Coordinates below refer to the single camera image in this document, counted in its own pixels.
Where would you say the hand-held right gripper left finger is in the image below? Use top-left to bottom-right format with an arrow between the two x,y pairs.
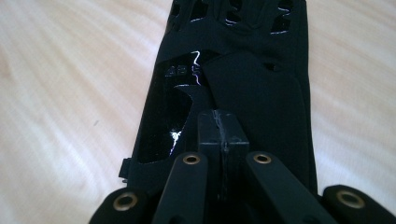
197,108 -> 225,202

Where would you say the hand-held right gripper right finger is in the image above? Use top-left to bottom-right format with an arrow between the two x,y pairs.
221,111 -> 250,202

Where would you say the black glove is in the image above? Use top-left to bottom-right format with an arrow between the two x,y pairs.
119,0 -> 319,200

